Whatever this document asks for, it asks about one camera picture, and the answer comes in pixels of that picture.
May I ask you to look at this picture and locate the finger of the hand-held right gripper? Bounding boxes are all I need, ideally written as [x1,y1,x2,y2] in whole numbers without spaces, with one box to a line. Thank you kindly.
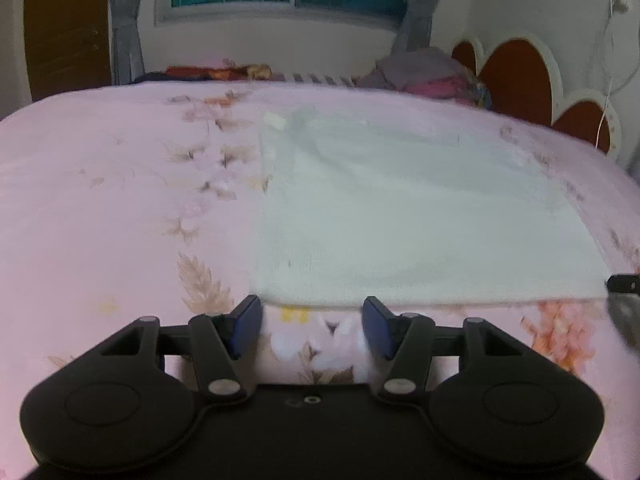
[606,273,640,295]
[607,294,640,352]

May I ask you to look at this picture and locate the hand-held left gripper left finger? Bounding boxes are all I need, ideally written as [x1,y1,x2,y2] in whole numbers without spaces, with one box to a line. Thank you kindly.
[97,294,264,405]

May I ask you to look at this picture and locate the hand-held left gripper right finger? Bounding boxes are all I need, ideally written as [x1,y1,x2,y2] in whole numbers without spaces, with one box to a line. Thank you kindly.
[362,296,528,407]

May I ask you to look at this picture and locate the white knit sweater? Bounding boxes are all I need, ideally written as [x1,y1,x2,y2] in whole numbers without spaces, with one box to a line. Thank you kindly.
[250,110,608,307]

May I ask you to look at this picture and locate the pile of clothes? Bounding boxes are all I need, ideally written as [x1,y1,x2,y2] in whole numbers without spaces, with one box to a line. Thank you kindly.
[357,47,493,111]

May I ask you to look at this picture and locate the pink floral bed sheet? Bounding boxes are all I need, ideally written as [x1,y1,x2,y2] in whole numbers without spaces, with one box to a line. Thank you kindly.
[0,82,640,461]

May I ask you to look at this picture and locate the red and white headboard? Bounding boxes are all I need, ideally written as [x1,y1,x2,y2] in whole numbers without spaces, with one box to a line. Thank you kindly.
[450,35,623,158]

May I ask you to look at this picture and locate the striped pillow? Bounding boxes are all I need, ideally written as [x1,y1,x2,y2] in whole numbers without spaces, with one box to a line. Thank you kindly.
[272,71,358,87]

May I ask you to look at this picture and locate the red patterned cloth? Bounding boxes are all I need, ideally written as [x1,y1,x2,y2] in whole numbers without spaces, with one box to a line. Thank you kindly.
[165,62,273,82]

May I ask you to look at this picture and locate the grey curtain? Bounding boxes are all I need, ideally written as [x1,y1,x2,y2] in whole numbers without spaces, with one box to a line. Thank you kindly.
[107,0,146,83]
[392,0,451,56]

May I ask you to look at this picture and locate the brown wooden door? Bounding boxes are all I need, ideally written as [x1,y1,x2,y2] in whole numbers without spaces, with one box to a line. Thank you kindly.
[24,0,112,102]

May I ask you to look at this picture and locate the white cable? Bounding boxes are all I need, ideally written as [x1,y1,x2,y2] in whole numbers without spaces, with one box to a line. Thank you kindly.
[594,0,637,150]

